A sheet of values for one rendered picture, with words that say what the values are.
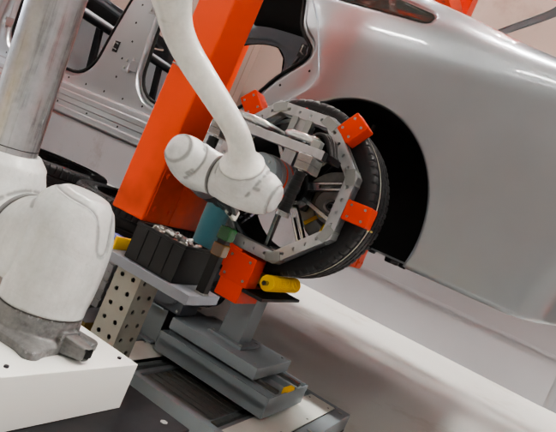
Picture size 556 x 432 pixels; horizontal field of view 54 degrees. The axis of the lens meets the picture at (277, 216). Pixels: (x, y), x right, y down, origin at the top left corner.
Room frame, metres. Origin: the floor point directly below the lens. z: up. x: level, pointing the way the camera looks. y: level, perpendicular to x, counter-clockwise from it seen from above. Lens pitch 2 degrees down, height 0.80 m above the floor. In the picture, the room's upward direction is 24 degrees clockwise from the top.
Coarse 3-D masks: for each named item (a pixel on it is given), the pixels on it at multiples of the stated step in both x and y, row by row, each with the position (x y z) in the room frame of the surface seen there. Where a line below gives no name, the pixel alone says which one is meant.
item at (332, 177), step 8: (328, 176) 2.40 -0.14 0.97; (336, 176) 2.38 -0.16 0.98; (320, 192) 2.40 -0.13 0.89; (328, 192) 2.34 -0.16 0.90; (336, 192) 2.32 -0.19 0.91; (312, 200) 2.41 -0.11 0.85; (320, 200) 2.34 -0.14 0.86; (320, 208) 2.34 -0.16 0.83; (304, 216) 2.41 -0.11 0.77; (312, 216) 2.40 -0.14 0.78; (312, 224) 2.39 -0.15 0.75; (320, 224) 2.37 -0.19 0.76; (312, 232) 2.38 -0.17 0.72
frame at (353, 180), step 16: (272, 112) 1.97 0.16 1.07; (288, 112) 1.94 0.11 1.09; (304, 112) 1.92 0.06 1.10; (320, 128) 1.93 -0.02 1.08; (336, 128) 1.86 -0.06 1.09; (224, 144) 2.03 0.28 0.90; (352, 160) 1.83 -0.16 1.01; (352, 176) 1.80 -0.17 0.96; (352, 192) 1.81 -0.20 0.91; (336, 208) 1.81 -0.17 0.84; (336, 224) 1.80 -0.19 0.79; (240, 240) 1.93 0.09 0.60; (304, 240) 1.83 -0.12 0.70; (320, 240) 1.81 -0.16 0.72; (336, 240) 1.85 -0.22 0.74; (272, 256) 1.87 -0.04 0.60; (288, 256) 1.85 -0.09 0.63
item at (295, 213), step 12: (288, 120) 2.04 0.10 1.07; (312, 132) 2.01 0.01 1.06; (324, 132) 2.02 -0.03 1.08; (264, 144) 2.16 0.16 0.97; (276, 144) 2.21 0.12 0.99; (312, 180) 2.03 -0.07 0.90; (300, 192) 2.03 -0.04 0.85; (312, 192) 2.01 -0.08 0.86; (300, 204) 1.99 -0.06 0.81; (312, 204) 1.96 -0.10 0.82; (240, 216) 2.07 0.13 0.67; (252, 216) 2.05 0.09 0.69; (276, 216) 2.01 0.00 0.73; (300, 216) 1.98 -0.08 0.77; (324, 216) 1.93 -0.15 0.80; (240, 228) 2.04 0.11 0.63; (252, 228) 2.14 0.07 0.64; (276, 228) 2.02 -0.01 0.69; (300, 228) 1.96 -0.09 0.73; (264, 240) 2.13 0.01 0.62
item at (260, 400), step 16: (160, 336) 2.02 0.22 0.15; (176, 336) 2.05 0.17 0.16; (160, 352) 2.01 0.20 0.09; (176, 352) 1.98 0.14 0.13; (192, 352) 1.95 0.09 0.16; (208, 352) 2.01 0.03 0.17; (192, 368) 1.94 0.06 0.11; (208, 368) 1.92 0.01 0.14; (224, 368) 1.95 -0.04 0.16; (208, 384) 1.91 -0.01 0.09; (224, 384) 1.88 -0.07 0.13; (240, 384) 1.86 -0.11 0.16; (256, 384) 1.89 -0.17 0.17; (272, 384) 2.03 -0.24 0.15; (288, 384) 2.05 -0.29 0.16; (304, 384) 2.13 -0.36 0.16; (240, 400) 1.85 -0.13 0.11; (256, 400) 1.82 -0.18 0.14; (272, 400) 1.84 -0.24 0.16; (288, 400) 1.98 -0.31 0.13; (256, 416) 1.81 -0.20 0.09
